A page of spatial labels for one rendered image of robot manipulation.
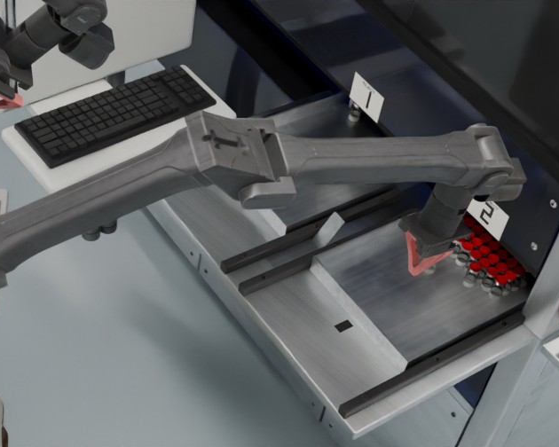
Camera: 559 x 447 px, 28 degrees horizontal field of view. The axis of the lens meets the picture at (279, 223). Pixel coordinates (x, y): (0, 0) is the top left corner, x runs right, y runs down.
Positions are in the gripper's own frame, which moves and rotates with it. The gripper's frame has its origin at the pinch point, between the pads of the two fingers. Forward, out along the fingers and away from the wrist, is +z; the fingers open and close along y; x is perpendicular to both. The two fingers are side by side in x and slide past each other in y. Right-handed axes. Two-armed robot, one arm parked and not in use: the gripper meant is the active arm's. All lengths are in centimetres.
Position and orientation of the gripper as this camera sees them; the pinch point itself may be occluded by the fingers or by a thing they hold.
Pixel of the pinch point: (414, 269)
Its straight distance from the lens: 172.7
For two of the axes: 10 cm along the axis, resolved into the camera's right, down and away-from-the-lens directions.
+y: 7.6, -1.9, 6.2
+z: -2.9, 7.5, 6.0
